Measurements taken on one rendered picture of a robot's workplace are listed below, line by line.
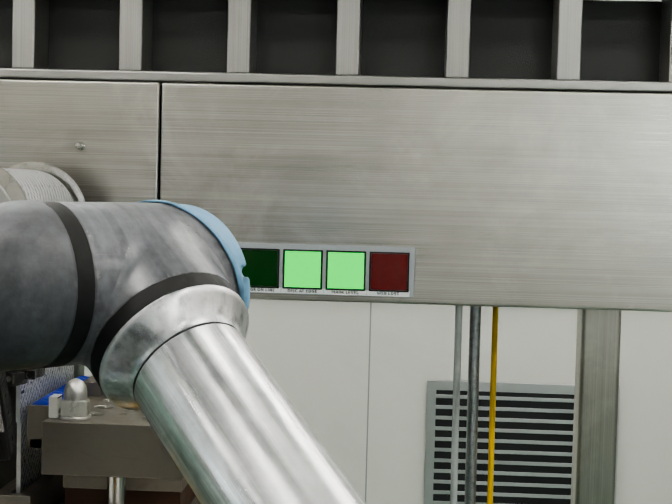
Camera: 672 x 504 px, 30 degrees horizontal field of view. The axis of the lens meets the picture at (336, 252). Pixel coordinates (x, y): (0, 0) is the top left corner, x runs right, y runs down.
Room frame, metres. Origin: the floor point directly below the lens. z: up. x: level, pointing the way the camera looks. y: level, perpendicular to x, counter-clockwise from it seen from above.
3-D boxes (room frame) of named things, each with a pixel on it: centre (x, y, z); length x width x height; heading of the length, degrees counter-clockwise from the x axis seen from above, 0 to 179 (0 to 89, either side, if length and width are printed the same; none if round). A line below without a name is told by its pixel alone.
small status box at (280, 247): (1.74, 0.02, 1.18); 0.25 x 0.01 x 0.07; 87
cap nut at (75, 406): (1.42, 0.29, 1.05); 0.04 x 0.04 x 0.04
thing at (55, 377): (1.55, 0.36, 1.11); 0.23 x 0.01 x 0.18; 177
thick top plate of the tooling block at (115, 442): (1.59, 0.23, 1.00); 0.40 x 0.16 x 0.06; 177
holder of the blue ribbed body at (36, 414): (1.55, 0.33, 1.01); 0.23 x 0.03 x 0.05; 177
